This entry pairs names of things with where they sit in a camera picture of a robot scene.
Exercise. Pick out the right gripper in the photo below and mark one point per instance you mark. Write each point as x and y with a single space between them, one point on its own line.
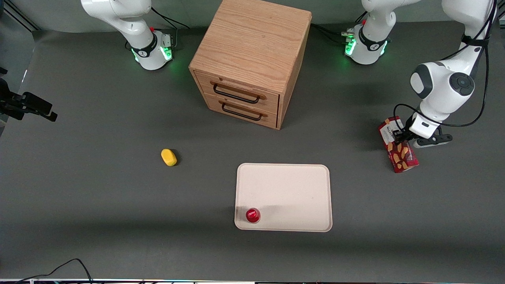
15 105

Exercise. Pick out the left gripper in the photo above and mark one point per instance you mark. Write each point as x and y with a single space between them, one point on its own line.
402 135

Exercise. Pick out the red cookie box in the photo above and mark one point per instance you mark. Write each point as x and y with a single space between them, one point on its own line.
403 157

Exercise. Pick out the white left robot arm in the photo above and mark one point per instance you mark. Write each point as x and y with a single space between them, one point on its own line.
453 79

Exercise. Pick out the beige plastic tray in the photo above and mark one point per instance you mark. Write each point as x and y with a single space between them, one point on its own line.
284 193

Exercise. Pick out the yellow sponge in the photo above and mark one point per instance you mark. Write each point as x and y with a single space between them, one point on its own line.
169 157

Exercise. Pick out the wooden two-drawer cabinet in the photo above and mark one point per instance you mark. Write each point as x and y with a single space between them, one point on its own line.
252 43

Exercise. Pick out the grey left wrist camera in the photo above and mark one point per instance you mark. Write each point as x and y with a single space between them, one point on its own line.
434 141

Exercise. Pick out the black frame rail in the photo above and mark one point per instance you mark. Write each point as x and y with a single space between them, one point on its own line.
19 15

